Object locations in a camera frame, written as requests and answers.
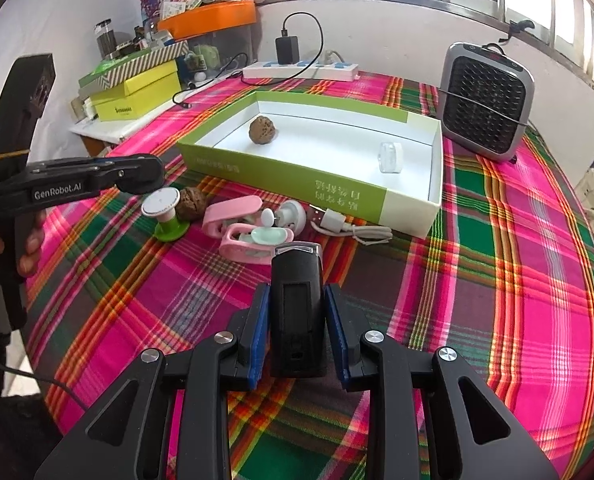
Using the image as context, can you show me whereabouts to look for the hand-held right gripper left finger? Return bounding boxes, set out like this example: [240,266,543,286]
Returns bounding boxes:
[34,282,272,480]

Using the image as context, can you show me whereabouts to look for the clear tape roll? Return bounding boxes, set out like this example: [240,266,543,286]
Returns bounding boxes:
[378,141,404,173]

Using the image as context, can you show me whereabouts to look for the person's left hand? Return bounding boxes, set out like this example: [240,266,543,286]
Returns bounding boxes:
[0,210,47,278]

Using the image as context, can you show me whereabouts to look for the black power adapter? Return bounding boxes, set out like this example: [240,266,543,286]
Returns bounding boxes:
[275,36,300,66]

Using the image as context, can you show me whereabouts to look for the green round ornament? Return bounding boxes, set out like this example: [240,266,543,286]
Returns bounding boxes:
[192,45,219,68]

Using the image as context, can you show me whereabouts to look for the brown walnut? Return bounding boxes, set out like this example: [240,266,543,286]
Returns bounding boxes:
[179,186,209,222]
[248,115,279,145]

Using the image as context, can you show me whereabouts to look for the grey chevron patterned box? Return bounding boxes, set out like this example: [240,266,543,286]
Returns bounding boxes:
[78,40,190,92]

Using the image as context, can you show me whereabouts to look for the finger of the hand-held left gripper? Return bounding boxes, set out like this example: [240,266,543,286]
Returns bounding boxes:
[90,155,166,196]
[28,155,150,173]

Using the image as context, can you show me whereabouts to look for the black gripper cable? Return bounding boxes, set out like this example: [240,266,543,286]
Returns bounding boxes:
[0,354,94,412]

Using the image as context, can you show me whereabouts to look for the colourful card packets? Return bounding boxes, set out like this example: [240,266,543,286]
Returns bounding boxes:
[159,0,203,22]

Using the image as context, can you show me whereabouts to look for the plaid tablecloth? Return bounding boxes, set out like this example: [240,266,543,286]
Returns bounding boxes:
[24,72,594,480]

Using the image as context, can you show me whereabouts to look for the yellow box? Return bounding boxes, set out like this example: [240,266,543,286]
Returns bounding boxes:
[90,71,181,122]

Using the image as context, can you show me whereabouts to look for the glass jar with dark lid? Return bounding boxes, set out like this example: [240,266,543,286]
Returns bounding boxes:
[94,19,118,58]

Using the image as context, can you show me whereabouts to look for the pink and mint clip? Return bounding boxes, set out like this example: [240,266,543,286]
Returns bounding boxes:
[219,223,294,266]

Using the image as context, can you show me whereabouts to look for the orange tray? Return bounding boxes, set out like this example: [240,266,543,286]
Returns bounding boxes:
[157,0,256,40]

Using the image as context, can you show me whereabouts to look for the grey desktop heater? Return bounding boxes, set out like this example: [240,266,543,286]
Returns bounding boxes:
[439,41,536,163]

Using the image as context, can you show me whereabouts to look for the white power strip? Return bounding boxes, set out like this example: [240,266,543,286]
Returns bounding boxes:
[241,60,360,83]

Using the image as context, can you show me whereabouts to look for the black rectangular device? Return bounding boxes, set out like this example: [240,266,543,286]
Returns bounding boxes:
[269,241,328,378]

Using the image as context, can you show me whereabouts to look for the white usb cable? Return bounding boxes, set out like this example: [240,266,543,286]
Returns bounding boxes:
[309,205,394,246]

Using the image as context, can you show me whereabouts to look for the green spool with white top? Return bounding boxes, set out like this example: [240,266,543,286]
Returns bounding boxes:
[141,186,190,242]

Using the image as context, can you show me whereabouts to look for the black charging cable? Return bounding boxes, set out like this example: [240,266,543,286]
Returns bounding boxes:
[172,12,324,109]

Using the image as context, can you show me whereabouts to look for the white round gadget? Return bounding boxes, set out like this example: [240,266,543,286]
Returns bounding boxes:
[262,200,308,235]

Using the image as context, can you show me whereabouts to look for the green and white cardboard box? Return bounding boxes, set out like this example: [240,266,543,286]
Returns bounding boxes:
[176,90,444,240]

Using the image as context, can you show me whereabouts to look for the clear storage tank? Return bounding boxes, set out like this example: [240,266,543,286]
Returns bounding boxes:
[177,25,256,75]

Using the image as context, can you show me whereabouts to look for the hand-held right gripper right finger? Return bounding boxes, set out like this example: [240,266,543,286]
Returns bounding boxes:
[324,282,560,480]

